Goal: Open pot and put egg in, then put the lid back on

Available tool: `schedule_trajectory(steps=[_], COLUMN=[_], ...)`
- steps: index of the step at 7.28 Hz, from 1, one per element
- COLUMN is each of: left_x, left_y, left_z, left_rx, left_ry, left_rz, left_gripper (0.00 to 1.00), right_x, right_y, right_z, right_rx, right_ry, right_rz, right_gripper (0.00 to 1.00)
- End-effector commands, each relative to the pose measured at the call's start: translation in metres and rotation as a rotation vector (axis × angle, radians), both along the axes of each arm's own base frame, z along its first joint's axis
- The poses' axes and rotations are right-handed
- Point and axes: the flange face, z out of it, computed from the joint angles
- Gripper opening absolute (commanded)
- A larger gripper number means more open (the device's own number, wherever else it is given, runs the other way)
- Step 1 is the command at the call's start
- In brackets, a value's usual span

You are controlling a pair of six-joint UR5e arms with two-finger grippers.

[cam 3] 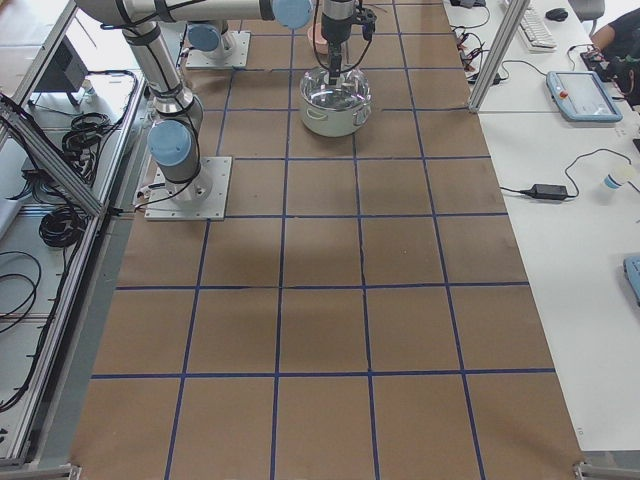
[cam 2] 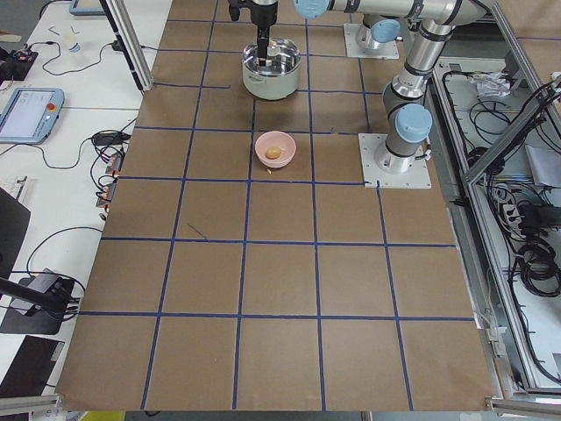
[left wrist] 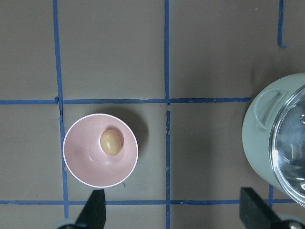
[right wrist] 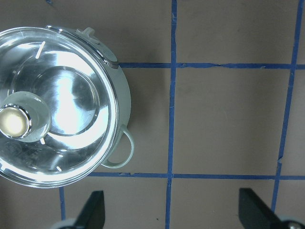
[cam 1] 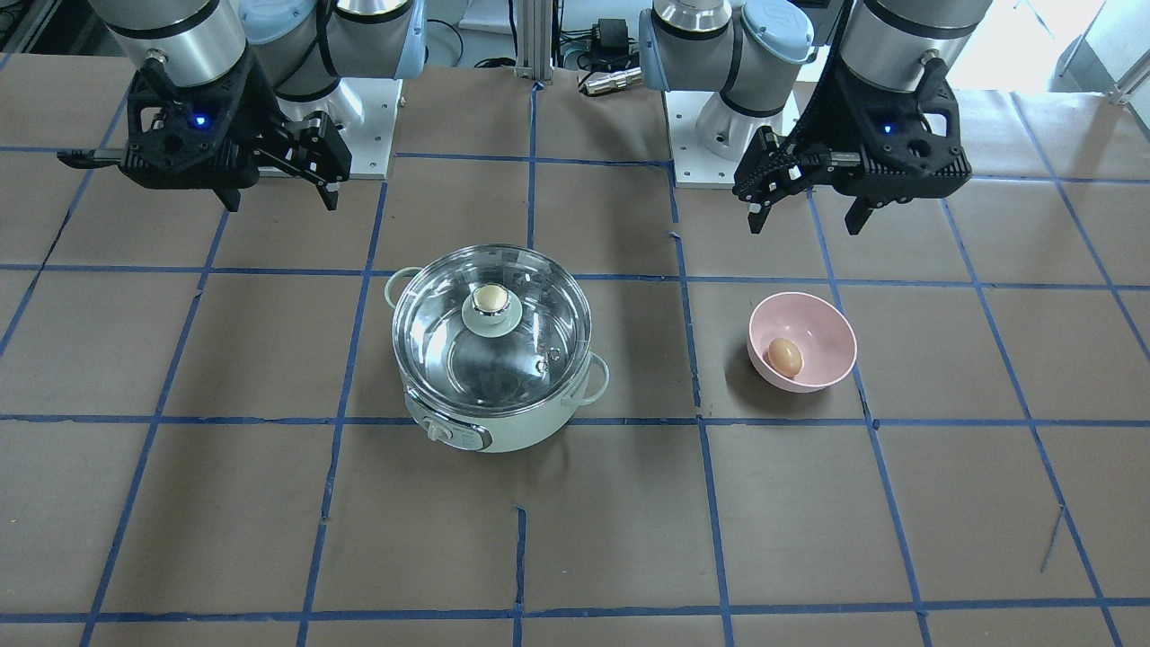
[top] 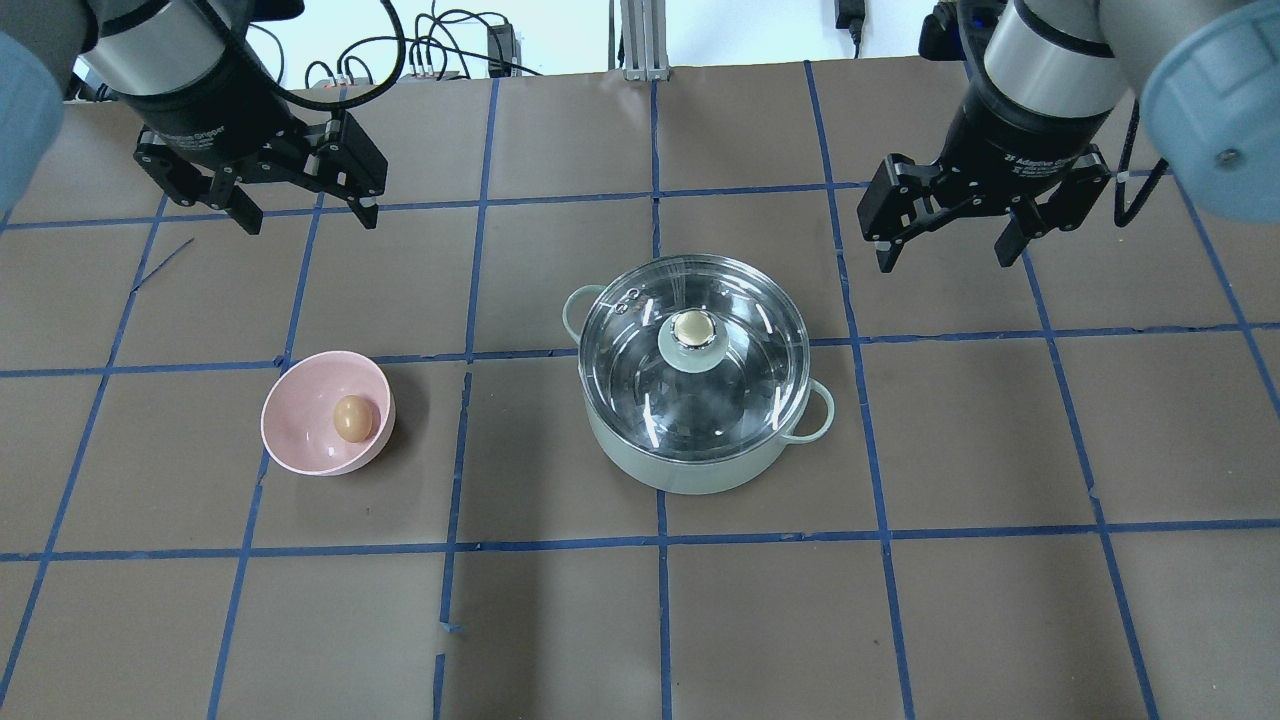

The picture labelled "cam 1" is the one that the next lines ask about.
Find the pink bowl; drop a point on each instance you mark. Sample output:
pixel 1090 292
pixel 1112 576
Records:
pixel 824 335

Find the black power adapter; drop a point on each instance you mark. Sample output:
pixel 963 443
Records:
pixel 610 38

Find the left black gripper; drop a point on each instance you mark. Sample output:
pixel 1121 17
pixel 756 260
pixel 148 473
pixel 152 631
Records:
pixel 832 115

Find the glass pot lid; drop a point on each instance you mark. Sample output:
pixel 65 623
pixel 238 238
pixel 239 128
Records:
pixel 491 328

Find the aluminium frame post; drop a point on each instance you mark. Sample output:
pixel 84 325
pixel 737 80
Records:
pixel 534 31

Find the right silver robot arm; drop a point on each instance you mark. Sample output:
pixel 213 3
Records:
pixel 303 47

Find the brown egg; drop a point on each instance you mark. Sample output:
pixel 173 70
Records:
pixel 785 357

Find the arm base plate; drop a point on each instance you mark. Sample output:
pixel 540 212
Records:
pixel 708 138
pixel 366 110

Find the mint green electric pot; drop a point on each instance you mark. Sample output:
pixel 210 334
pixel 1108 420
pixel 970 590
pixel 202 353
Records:
pixel 499 395

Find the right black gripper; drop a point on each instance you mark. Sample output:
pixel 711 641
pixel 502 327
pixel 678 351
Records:
pixel 254 112

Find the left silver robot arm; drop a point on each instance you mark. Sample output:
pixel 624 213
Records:
pixel 752 53

